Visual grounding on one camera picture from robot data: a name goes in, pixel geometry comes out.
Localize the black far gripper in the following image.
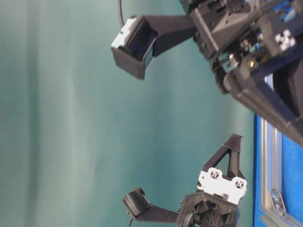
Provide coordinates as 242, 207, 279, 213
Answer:
177, 133, 248, 227

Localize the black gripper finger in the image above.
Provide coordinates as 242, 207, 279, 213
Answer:
223, 72, 303, 144

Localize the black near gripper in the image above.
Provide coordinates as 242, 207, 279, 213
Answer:
180, 0, 303, 94

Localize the blue backdrop panel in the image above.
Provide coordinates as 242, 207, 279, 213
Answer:
252, 115, 303, 227

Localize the silver aluminium frame rail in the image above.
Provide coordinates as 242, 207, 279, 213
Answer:
260, 118, 303, 227

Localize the black far wrist camera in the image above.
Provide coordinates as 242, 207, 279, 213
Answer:
121, 187, 178, 223

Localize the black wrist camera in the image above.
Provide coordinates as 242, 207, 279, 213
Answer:
121, 187, 178, 223
111, 15, 196, 79

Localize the black near wrist camera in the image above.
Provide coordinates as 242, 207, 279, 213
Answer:
111, 15, 196, 79

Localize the black near camera cable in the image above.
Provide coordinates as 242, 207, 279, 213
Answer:
117, 0, 125, 27

